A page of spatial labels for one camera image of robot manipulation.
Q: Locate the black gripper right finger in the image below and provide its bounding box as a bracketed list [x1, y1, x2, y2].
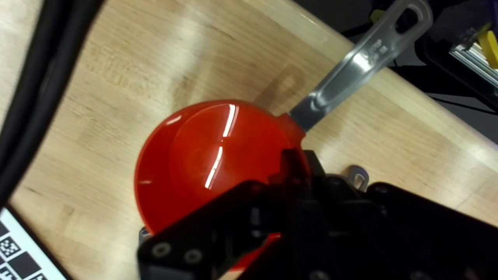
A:
[278, 147, 498, 280]

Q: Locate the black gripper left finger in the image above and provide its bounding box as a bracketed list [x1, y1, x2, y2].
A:
[135, 178, 284, 280]

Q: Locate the large red measuring scooper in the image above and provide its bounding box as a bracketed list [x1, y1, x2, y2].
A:
[132, 0, 435, 237]

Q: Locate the white marker tag board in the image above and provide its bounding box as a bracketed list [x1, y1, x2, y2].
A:
[0, 205, 70, 280]

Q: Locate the yellow clamp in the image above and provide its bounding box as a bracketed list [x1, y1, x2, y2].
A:
[476, 27, 498, 69]

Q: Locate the aluminium rail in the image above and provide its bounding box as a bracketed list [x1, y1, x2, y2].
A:
[448, 41, 498, 91]

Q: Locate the black cable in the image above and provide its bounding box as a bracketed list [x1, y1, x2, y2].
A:
[0, 0, 105, 208]

